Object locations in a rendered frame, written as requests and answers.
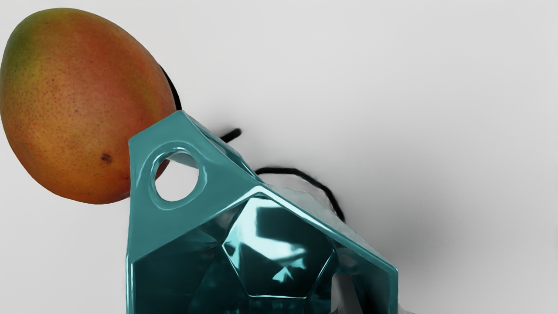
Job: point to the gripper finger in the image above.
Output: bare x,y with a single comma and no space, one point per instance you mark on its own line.
345,296

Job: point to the teal faceted mug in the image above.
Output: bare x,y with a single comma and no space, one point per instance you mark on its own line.
209,244

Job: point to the red orange mango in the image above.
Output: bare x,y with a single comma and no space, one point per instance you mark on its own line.
74,104

